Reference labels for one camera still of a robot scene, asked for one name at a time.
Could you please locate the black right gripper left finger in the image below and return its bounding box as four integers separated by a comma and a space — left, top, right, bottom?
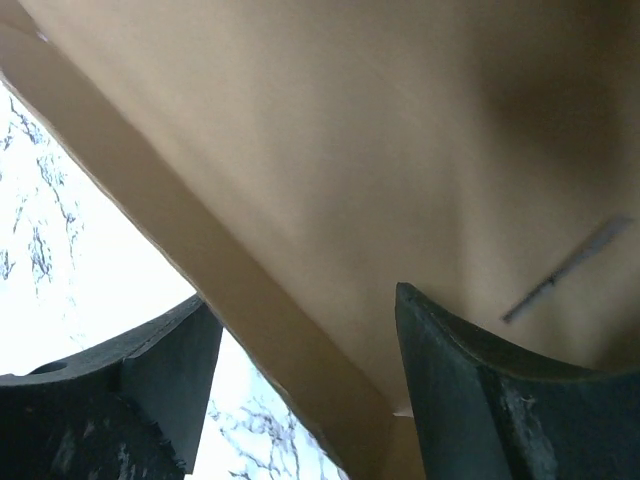
1, 295, 223, 479

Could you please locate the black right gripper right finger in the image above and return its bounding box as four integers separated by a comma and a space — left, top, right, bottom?
395, 283, 639, 479

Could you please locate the brown cardboard box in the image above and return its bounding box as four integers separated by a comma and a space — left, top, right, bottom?
1, 1, 639, 479

